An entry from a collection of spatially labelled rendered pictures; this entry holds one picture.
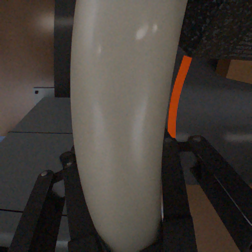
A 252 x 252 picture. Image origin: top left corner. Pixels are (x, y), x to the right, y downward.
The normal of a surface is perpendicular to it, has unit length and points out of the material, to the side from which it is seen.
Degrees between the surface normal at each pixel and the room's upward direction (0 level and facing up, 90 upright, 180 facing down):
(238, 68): 0
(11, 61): 0
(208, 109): 0
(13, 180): 90
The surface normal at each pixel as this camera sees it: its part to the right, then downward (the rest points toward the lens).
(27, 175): 0.04, -0.89
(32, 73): 0.04, 0.45
